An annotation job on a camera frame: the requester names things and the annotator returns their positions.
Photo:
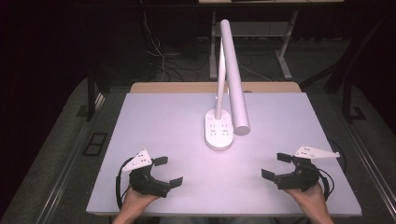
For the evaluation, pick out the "black metal stand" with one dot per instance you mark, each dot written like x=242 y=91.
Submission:
x=91 y=93
x=347 y=93

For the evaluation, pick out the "black floor frame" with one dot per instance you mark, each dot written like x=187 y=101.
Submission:
x=95 y=143

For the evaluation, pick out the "white desk lamp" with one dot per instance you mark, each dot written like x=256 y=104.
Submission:
x=233 y=77

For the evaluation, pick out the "person's left hand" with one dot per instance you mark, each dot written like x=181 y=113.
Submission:
x=137 y=200

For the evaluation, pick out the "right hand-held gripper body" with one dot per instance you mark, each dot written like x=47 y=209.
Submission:
x=300 y=177

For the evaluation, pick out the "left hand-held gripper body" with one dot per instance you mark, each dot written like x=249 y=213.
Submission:
x=146 y=183

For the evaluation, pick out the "metal floor rail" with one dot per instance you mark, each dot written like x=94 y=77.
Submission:
x=370 y=161
x=67 y=165

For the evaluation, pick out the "person's right hand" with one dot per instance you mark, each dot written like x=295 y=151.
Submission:
x=308 y=197

